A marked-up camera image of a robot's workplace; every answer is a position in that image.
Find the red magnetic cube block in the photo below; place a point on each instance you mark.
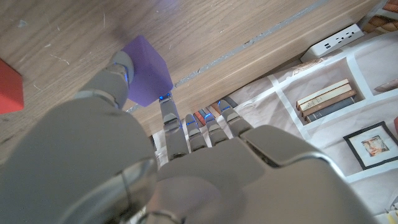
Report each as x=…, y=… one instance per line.
x=11, y=90

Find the white power strip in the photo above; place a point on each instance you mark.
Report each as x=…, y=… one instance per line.
x=332, y=42

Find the purple magnetic cube block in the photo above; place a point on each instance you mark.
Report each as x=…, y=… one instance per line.
x=149, y=71

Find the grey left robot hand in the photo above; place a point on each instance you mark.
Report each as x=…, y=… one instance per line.
x=202, y=183

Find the printed bookshelf backdrop cloth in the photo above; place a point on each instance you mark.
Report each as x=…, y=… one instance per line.
x=342, y=102

